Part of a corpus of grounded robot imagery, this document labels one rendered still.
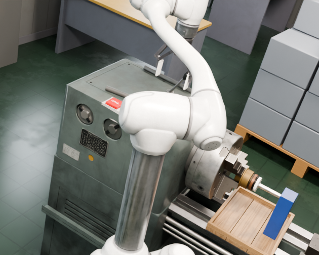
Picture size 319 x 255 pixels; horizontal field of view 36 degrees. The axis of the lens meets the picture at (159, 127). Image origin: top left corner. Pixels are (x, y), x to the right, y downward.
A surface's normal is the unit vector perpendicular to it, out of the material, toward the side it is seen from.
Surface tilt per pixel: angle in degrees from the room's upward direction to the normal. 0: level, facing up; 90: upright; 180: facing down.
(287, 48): 90
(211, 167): 66
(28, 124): 0
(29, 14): 90
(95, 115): 90
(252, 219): 0
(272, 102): 90
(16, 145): 0
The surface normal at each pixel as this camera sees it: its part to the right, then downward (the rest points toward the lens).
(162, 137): 0.22, 0.55
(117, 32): -0.51, 0.36
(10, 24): 0.83, 0.44
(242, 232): 0.22, -0.82
